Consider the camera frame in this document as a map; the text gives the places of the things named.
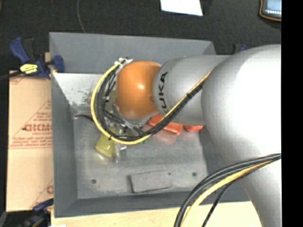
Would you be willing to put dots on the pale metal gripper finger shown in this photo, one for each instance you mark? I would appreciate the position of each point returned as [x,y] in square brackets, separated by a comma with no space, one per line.
[117,155]

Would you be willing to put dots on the yellow translucent soft block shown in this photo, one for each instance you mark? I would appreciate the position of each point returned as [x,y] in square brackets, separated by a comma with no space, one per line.
[105,146]

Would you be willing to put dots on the grey metal bin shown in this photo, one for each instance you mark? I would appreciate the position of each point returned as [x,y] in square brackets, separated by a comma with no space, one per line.
[151,159]

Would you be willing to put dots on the grey flat block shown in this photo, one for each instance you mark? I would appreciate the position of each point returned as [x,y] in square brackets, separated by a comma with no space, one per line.
[151,181]

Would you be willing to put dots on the orange block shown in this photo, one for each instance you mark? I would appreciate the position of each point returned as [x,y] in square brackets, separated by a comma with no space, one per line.
[174,128]

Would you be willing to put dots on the brown cardboard board, red print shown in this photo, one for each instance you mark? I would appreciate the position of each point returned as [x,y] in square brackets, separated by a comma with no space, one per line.
[28,169]

